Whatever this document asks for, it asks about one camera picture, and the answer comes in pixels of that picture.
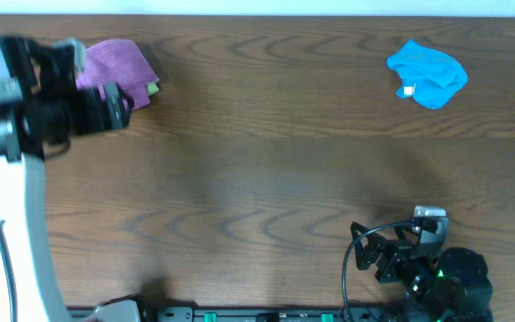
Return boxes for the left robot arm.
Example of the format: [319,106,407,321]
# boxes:
[0,36,143,321]

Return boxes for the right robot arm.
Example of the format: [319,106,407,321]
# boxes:
[342,216,494,322]

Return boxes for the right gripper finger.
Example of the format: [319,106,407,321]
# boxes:
[350,222,380,250]
[355,243,381,270]

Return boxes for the crumpled blue cloth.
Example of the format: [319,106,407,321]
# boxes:
[386,39,469,110]

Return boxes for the purple microfibre cloth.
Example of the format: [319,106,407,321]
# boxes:
[76,39,159,110]

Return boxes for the folded green cloth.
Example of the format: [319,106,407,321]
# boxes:
[146,82,159,96]

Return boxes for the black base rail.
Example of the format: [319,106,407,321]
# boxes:
[67,305,401,322]

